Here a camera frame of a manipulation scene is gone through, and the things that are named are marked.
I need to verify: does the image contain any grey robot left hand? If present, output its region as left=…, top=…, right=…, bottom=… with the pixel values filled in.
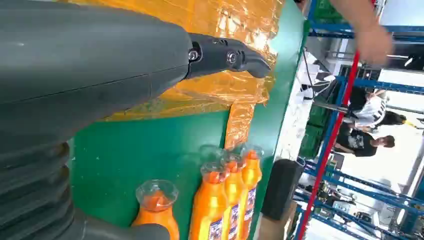
left=0, top=0, right=272, bottom=240

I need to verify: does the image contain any person's hand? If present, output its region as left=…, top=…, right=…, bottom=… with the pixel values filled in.
left=355, top=25, right=394, bottom=66

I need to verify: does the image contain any orange drink bottle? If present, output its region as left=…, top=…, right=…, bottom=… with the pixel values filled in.
left=131, top=179, right=180, bottom=240
left=189, top=162, right=231, bottom=240
left=225, top=153, right=248, bottom=240
left=239, top=144, right=265, bottom=240

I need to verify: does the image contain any blue metal shelving rack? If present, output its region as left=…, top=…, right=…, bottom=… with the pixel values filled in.
left=293, top=0, right=424, bottom=240

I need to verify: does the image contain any person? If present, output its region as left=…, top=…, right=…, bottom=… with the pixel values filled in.
left=342, top=86, right=408, bottom=131
left=333, top=127, right=396, bottom=159

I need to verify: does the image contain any red pole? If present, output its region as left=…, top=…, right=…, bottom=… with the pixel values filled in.
left=297, top=49, right=361, bottom=240

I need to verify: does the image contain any green table mat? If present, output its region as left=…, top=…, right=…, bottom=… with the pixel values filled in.
left=67, top=0, right=311, bottom=240

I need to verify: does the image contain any green plastic crate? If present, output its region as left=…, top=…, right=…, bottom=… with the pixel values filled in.
left=299, top=102, right=333, bottom=160

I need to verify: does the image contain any yellow taped sheet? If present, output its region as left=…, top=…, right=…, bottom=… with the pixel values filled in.
left=57, top=0, right=286, bottom=152

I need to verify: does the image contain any black zip case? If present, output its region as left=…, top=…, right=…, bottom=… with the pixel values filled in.
left=260, top=158, right=306, bottom=222

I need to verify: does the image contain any brown cardboard box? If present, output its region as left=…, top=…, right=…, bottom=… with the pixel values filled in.
left=256, top=202, right=299, bottom=240

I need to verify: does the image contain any black cable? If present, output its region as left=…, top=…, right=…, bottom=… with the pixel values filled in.
left=302, top=48, right=316, bottom=101

